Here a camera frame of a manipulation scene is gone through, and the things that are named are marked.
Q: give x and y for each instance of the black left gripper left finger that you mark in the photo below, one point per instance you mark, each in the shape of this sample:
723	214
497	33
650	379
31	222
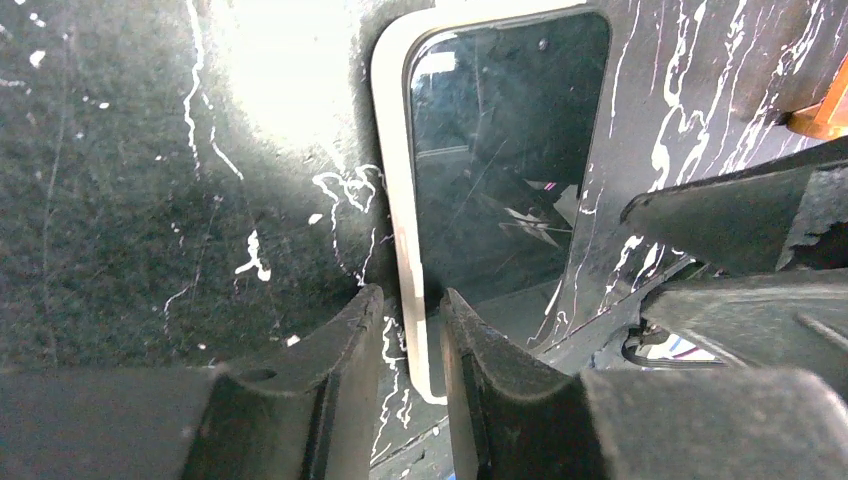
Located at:
301	412

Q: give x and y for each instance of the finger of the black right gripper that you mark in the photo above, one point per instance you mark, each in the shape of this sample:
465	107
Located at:
784	214
785	319

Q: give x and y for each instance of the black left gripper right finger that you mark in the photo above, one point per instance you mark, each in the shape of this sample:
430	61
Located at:
512	416

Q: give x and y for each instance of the beige phone case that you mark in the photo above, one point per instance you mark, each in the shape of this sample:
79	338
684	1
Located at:
390	64

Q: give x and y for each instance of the orange wooden shelf rack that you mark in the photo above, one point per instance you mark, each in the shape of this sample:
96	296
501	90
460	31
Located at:
826	120

